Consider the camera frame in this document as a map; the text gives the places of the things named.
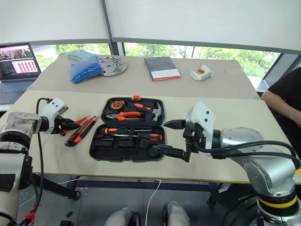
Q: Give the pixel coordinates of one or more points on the round metal steamer plate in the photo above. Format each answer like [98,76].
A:
[115,66]

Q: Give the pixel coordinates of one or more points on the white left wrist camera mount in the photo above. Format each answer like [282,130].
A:
[53,107]

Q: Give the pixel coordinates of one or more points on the grey rounded robot knee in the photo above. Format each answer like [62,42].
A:
[176,214]
[122,217]

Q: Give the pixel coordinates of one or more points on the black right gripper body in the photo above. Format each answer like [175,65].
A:
[194,136]

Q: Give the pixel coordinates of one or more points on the white orange plastic holder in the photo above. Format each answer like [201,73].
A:
[202,73]

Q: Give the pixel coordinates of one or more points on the dark grey packaged cloth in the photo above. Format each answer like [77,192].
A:
[161,67]

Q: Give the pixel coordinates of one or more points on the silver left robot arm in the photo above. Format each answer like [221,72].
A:
[20,122]

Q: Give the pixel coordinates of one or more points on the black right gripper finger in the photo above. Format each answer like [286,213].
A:
[172,151]
[175,124]

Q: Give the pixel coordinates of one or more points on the grey laptop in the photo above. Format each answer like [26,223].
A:
[16,68]

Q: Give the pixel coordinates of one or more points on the black plastic tool case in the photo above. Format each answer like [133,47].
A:
[127,146]

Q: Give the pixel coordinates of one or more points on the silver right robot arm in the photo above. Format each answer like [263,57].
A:
[265,162]

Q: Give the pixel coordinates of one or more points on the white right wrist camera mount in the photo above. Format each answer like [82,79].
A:
[202,117]

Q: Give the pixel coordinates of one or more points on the light blue plastic pack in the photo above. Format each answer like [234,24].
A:
[78,54]

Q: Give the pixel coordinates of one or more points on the black table frame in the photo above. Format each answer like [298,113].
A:
[117,183]

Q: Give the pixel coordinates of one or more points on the person in black shirt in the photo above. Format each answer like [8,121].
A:
[287,99]

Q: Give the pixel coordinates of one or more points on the blue plastic bag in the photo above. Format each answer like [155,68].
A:
[85,69]

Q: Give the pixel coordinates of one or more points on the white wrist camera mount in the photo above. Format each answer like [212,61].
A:
[53,107]
[202,117]

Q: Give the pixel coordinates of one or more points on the red tape strip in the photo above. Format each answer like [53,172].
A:
[30,214]

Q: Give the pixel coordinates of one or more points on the orange black screwdriver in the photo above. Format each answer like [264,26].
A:
[117,130]
[148,136]

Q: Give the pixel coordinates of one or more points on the claw hammer black grip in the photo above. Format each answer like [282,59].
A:
[154,112]

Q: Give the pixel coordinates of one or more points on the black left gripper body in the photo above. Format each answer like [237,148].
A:
[61,124]

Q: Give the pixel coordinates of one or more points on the orange black utility knife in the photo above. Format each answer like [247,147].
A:
[78,137]

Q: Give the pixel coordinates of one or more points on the orange black tape measure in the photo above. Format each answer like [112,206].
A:
[117,104]

